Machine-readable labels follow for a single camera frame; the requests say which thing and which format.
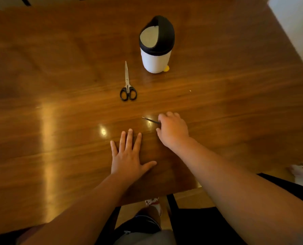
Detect person's right hand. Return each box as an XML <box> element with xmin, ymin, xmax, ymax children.
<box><xmin>156</xmin><ymin>112</ymin><xmax>190</xmax><ymax>150</ymax></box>

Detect person's left hand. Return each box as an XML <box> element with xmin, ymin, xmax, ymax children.
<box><xmin>110</xmin><ymin>129</ymin><xmax>157</xmax><ymax>185</ymax></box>

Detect person's right forearm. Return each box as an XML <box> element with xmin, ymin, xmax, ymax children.
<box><xmin>170</xmin><ymin>136</ymin><xmax>303</xmax><ymax>245</ymax></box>

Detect person's left forearm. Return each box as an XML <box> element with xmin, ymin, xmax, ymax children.
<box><xmin>20</xmin><ymin>173</ymin><xmax>131</xmax><ymax>245</ymax></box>

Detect white and red shoe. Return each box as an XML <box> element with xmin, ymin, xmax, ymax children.
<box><xmin>145</xmin><ymin>198</ymin><xmax>162</xmax><ymax>217</ymax></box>

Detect person's leg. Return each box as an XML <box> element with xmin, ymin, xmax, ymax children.
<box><xmin>113</xmin><ymin>206</ymin><xmax>176</xmax><ymax>245</ymax></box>

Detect white penguin-shaped mini bin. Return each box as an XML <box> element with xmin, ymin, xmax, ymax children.
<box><xmin>139</xmin><ymin>15</ymin><xmax>175</xmax><ymax>74</ymax></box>

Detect black handled scissors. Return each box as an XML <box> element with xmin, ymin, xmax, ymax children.
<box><xmin>119</xmin><ymin>61</ymin><xmax>138</xmax><ymax>101</ymax></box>

